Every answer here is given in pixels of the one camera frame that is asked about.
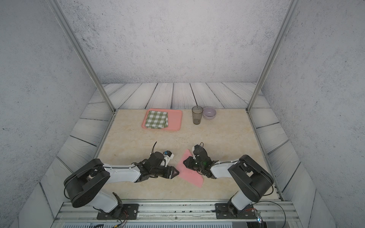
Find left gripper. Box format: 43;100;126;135
150;165;181;179

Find pink square paper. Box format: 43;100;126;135
176;149;203;188

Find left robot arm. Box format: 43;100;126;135
64;151;179;214

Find translucent grey plastic cup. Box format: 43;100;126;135
192;105;203;125

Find green checkered cloth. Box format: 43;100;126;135
144;111;168;129

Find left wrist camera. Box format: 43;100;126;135
162;151;174;167

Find small lavender bowl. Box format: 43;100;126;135
202;107;217;120

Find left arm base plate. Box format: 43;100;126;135
97;203;139;221

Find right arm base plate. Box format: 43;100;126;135
214;203;257;219

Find aluminium front rail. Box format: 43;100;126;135
52;199;302;228

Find pink plastic tray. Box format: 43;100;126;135
142;108;183;131

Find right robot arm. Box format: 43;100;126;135
182;145;274;218

